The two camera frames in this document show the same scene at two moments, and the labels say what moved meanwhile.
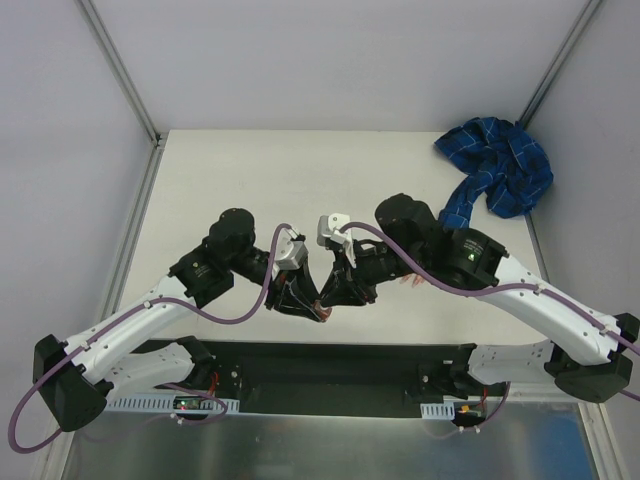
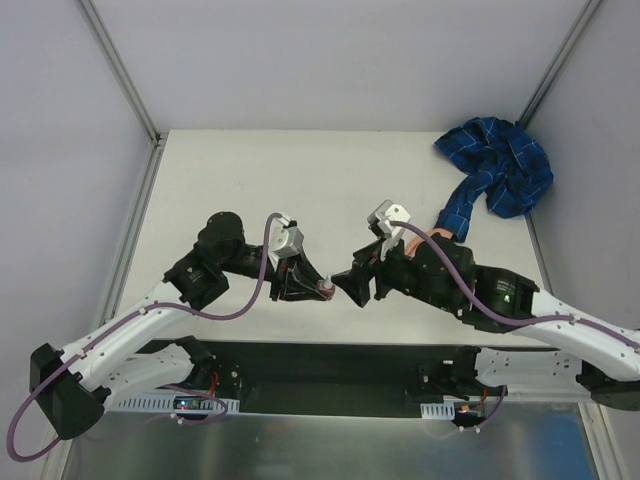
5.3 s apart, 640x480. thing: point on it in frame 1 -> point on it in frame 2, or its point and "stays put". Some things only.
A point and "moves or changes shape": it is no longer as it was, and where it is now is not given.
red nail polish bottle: (322, 312) moves or changes shape
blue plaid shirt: (501, 160) stays put
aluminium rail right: (537, 392) stays put
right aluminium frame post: (566, 46) stays put
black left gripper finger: (303, 312) -> (295, 295)
